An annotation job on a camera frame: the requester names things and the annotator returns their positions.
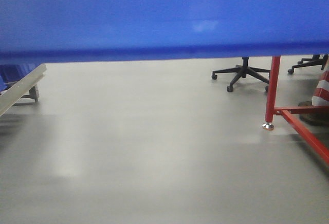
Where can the red white striped cone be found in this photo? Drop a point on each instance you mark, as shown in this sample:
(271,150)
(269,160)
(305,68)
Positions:
(319,98)

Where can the red metal table frame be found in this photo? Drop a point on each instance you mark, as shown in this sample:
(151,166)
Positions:
(288,114)

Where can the aluminium rack beam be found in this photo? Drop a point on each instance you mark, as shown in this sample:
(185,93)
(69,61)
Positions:
(24,88)

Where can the light blue plastic bin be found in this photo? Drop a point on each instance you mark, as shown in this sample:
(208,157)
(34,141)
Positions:
(53,31)

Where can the dark blue bin upper left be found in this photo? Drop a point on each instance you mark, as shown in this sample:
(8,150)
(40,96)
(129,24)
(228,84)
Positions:
(14,72)

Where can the black office chair base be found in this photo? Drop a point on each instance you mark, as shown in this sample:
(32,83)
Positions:
(242,71)

